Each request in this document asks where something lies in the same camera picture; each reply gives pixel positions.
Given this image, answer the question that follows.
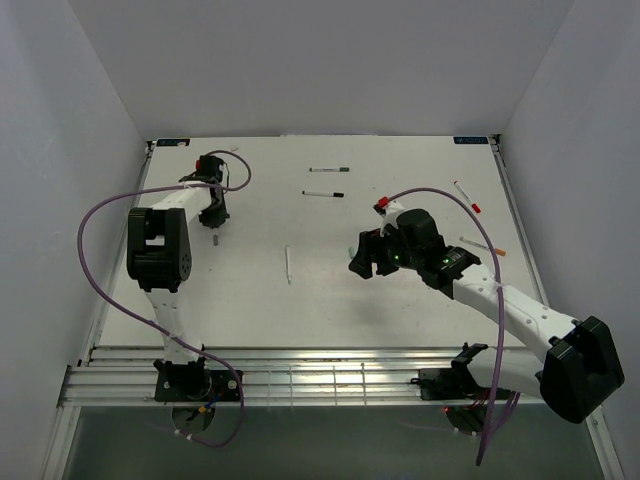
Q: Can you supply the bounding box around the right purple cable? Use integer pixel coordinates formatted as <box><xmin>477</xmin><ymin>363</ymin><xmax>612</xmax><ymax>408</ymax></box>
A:
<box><xmin>384</xmin><ymin>187</ymin><xmax>521</xmax><ymax>466</ymax></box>

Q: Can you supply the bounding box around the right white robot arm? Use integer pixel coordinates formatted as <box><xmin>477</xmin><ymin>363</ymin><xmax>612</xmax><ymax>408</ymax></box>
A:
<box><xmin>349</xmin><ymin>209</ymin><xmax>625</xmax><ymax>423</ymax></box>

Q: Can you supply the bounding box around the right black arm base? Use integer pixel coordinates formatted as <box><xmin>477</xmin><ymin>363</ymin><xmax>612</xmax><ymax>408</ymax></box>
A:
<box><xmin>410</xmin><ymin>343</ymin><xmax>496</xmax><ymax>401</ymax></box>

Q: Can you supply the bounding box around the left blue corner label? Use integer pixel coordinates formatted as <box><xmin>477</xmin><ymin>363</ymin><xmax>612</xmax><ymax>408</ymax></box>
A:
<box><xmin>155</xmin><ymin>138</ymin><xmax>190</xmax><ymax>148</ymax></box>

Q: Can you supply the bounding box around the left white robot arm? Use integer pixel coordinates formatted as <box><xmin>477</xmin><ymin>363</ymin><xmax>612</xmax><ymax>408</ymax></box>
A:
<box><xmin>126</xmin><ymin>153</ymin><xmax>229</xmax><ymax>401</ymax></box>

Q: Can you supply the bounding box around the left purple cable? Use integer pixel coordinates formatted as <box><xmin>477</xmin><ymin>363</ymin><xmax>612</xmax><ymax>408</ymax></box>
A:
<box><xmin>77</xmin><ymin>149</ymin><xmax>252</xmax><ymax>448</ymax></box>

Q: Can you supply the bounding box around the green capped marker pen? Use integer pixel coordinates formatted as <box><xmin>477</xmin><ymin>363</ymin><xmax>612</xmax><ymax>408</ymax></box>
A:
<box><xmin>309</xmin><ymin>167</ymin><xmax>350</xmax><ymax>173</ymax></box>

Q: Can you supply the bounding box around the black capped marker pen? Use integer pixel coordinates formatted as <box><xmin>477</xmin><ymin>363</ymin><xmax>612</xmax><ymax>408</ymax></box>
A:
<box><xmin>301</xmin><ymin>190</ymin><xmax>345</xmax><ymax>198</ymax></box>

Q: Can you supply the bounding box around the teal capped marker pen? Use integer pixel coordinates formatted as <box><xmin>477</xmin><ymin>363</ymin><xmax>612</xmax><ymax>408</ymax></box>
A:
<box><xmin>284</xmin><ymin>245</ymin><xmax>292</xmax><ymax>285</ymax></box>

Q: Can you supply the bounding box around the red capped marker pen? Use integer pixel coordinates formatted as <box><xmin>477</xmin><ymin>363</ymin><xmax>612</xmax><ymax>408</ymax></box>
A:
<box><xmin>453</xmin><ymin>181</ymin><xmax>482</xmax><ymax>214</ymax></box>

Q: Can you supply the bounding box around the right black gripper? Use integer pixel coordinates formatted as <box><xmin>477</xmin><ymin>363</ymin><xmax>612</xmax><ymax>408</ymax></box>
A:
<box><xmin>348</xmin><ymin>222</ymin><xmax>422</xmax><ymax>279</ymax></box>

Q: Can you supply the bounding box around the orange capped marker pen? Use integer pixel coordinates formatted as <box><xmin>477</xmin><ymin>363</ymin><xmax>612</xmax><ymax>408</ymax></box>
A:
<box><xmin>459</xmin><ymin>236</ymin><xmax>507</xmax><ymax>257</ymax></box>

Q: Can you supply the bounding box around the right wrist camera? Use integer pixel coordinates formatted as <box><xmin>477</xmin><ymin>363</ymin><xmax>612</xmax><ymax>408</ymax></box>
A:
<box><xmin>373</xmin><ymin>197</ymin><xmax>405</xmax><ymax>237</ymax></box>

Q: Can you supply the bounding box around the right blue corner label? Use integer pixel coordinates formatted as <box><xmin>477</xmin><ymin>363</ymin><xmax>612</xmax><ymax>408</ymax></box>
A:
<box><xmin>453</xmin><ymin>136</ymin><xmax>489</xmax><ymax>145</ymax></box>

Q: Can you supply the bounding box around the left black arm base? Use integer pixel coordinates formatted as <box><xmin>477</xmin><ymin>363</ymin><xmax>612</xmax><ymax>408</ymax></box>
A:
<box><xmin>153</xmin><ymin>358</ymin><xmax>240</xmax><ymax>403</ymax></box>

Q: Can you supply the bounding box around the purple cable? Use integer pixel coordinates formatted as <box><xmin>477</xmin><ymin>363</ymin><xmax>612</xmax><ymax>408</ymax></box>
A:
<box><xmin>77</xmin><ymin>149</ymin><xmax>252</xmax><ymax>448</ymax></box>
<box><xmin>384</xmin><ymin>187</ymin><xmax>521</xmax><ymax>466</ymax></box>

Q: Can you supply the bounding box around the blue corner label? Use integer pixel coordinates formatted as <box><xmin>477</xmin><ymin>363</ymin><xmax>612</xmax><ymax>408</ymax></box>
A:
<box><xmin>453</xmin><ymin>136</ymin><xmax>489</xmax><ymax>145</ymax></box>
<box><xmin>155</xmin><ymin>138</ymin><xmax>190</xmax><ymax>148</ymax></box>

